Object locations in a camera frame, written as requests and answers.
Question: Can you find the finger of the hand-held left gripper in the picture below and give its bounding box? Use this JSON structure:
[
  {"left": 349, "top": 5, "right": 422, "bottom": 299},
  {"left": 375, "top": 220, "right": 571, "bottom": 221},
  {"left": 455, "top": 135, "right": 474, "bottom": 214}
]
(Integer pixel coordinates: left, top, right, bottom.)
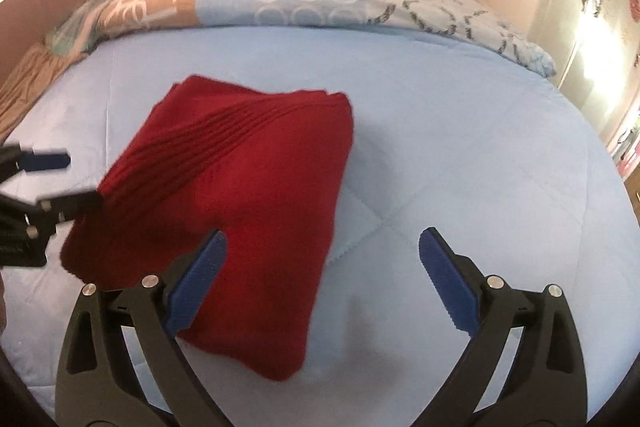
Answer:
[
  {"left": 16, "top": 149, "right": 72, "bottom": 174},
  {"left": 39, "top": 190, "right": 104, "bottom": 222}
]

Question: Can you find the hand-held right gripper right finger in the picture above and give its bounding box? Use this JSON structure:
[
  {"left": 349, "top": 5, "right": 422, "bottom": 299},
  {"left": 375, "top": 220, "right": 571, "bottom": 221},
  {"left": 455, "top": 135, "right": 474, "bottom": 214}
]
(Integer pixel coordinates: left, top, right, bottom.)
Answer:
[{"left": 414, "top": 227, "right": 589, "bottom": 427}]

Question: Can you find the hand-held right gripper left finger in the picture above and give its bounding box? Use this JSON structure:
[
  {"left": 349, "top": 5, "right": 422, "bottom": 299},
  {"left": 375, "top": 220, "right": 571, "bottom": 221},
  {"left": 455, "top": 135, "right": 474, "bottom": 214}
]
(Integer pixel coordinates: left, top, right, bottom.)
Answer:
[{"left": 55, "top": 228, "right": 230, "bottom": 427}]

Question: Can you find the red knitted sweater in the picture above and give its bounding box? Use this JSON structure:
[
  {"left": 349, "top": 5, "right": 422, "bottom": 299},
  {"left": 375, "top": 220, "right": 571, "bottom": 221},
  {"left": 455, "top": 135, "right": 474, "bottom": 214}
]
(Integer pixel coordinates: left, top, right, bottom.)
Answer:
[{"left": 61, "top": 75, "right": 356, "bottom": 383}]

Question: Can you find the brown wood-grain cloth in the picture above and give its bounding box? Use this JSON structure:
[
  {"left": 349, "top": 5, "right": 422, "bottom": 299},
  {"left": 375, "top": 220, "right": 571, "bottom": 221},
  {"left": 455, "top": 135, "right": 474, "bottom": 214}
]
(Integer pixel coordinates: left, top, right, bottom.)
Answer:
[{"left": 0, "top": 44, "right": 77, "bottom": 144}]

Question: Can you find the light blue bed cover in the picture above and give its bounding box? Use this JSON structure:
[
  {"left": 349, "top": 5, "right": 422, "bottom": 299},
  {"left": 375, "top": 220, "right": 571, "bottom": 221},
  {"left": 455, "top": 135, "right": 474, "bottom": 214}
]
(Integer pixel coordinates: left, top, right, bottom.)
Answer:
[{"left": 0, "top": 24, "right": 640, "bottom": 427}]

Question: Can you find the teal striped pillow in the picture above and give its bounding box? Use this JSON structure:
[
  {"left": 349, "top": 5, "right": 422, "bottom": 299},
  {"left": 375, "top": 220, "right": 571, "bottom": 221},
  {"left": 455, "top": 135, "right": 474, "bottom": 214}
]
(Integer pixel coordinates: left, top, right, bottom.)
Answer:
[{"left": 44, "top": 0, "right": 132, "bottom": 58}]

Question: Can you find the cream wardrobe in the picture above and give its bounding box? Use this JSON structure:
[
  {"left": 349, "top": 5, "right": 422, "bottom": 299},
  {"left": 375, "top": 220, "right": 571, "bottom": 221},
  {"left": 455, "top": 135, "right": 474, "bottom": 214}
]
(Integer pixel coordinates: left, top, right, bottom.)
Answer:
[{"left": 527, "top": 0, "right": 640, "bottom": 160}]

